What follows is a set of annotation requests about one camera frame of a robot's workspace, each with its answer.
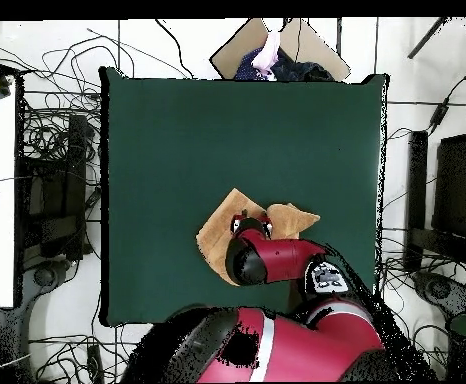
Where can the orange terry towel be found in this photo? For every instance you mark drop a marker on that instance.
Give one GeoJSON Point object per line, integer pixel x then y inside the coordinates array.
{"type": "Point", "coordinates": [217, 240]}

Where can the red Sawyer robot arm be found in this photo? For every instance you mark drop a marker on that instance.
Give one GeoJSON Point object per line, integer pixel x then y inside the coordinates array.
{"type": "Point", "coordinates": [297, 352]}

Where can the dark green table cloth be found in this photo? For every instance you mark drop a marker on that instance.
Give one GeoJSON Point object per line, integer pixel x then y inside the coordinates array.
{"type": "Point", "coordinates": [177, 132]}

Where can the dark blue clothing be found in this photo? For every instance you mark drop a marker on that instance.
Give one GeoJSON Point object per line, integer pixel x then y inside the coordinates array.
{"type": "Point", "coordinates": [293, 70]}

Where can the pink garment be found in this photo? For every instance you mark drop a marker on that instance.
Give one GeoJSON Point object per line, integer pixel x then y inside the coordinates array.
{"type": "Point", "coordinates": [269, 52]}

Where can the brown cardboard box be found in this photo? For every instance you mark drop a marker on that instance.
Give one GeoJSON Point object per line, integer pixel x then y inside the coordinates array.
{"type": "Point", "coordinates": [237, 48]}

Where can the black power strip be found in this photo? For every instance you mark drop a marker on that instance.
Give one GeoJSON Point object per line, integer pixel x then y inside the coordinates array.
{"type": "Point", "coordinates": [95, 362]}

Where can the grey chair base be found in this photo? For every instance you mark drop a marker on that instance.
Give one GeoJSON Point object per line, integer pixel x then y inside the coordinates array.
{"type": "Point", "coordinates": [45, 276]}
{"type": "Point", "coordinates": [437, 288]}

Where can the black power adapter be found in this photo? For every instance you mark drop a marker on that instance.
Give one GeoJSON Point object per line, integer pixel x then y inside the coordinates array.
{"type": "Point", "coordinates": [439, 115]}

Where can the black rod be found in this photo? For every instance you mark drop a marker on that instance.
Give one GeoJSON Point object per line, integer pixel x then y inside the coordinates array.
{"type": "Point", "coordinates": [427, 38]}

